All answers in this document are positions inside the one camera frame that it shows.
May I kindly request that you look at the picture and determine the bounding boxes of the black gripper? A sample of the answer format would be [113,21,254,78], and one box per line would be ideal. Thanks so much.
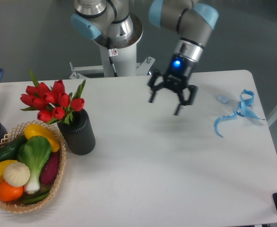
[147,53,198,116]

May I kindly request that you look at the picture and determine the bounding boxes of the red tulip bouquet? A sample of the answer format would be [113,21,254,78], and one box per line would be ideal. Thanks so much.
[20,70,86,124]

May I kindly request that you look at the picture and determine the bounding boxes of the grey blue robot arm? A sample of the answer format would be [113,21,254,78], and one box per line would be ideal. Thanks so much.
[70,0,219,107]

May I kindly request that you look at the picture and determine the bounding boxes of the dark grey ribbed vase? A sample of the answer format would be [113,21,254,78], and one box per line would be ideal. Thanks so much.
[57,109,96,156]

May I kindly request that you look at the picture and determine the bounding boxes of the small blue cap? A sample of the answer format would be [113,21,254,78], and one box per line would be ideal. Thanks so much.
[216,95,229,104]

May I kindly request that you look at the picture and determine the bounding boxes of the blue ribbon strip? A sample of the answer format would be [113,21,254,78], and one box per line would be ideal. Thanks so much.
[214,89,265,138]

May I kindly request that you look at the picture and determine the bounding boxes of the green bok choy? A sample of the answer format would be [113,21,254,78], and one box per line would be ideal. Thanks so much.
[17,136,52,194]

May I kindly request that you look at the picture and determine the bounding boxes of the purple sweet potato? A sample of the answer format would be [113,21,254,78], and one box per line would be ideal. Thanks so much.
[40,153,60,184]

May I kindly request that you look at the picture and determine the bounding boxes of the dark green cucumber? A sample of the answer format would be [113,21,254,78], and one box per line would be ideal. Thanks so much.
[0,135,27,162]

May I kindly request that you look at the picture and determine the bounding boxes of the green bean pods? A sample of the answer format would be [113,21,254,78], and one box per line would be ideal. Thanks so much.
[21,188,51,205]

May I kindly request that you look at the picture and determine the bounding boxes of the white steamed bun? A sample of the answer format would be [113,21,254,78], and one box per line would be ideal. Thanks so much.
[3,162,30,187]

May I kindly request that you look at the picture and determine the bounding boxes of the orange fruit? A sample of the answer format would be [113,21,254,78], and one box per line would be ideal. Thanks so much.
[0,181,24,202]

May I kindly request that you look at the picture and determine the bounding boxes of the woven bamboo basket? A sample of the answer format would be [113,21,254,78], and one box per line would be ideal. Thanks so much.
[0,121,67,213]

